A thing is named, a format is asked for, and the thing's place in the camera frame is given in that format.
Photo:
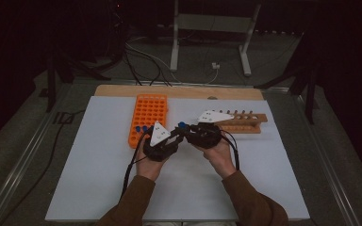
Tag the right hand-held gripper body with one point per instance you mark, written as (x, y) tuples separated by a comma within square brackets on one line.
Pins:
[(204, 136)]

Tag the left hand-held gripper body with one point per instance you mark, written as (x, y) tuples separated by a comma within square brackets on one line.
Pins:
[(158, 150)]

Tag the blue-capped test tube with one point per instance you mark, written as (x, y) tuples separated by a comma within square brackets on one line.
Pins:
[(144, 128), (182, 125), (137, 128)]

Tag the orange plastic tube rack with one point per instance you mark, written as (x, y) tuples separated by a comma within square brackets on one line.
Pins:
[(146, 109)]

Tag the wooden tube rack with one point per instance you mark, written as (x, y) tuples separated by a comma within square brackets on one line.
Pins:
[(248, 124)]

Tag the person's left hand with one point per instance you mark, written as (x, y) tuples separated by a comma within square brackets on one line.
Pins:
[(149, 168)]

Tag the person's right hand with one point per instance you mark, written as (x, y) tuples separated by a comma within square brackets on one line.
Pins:
[(220, 160)]

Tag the white table sheet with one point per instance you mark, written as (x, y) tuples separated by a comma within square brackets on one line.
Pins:
[(185, 188)]

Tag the white plug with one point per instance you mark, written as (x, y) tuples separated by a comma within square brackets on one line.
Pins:
[(215, 66)]

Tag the white metal stand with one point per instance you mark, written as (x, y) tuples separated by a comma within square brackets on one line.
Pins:
[(213, 22)]

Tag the black tripod stand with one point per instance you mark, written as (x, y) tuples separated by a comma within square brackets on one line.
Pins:
[(309, 91), (52, 84)]

